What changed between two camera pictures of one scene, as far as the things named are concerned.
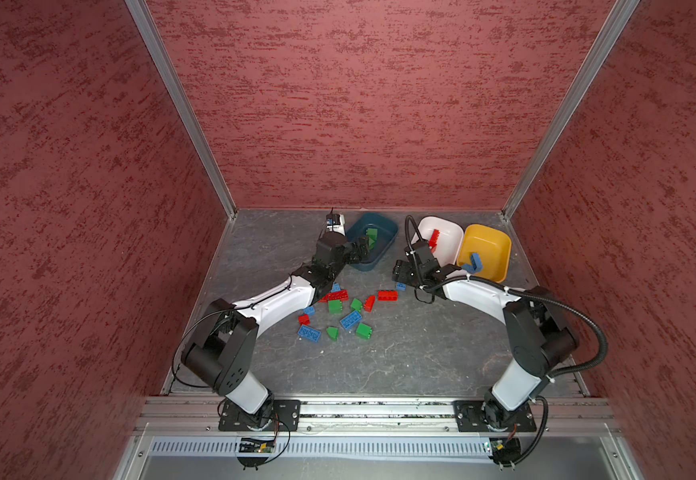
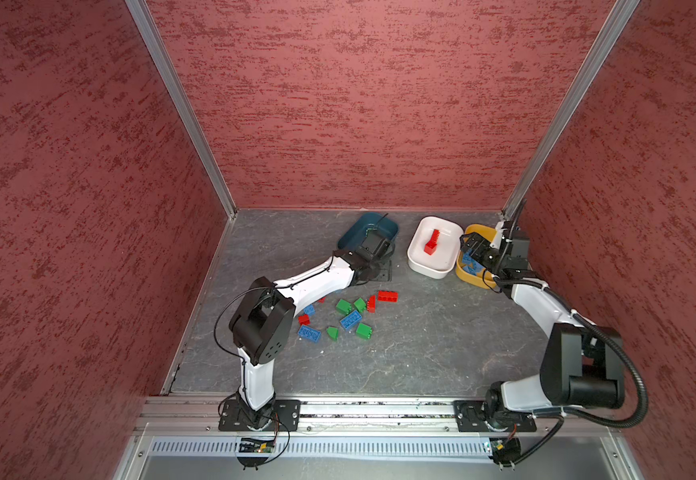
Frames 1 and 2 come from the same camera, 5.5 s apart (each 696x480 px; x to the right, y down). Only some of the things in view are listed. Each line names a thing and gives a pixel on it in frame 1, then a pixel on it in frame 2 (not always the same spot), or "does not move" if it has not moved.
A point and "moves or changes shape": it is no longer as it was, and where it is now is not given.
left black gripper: [355, 257] → [384, 272]
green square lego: [335, 307] moves or changes shape
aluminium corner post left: [188, 109] does not move
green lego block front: [364, 331] does not move
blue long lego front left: [310, 333] does not move
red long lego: [387, 295] does not move
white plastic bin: [450, 239] does not move
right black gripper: [400, 271] → [482, 243]
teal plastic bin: [387, 231] does not move
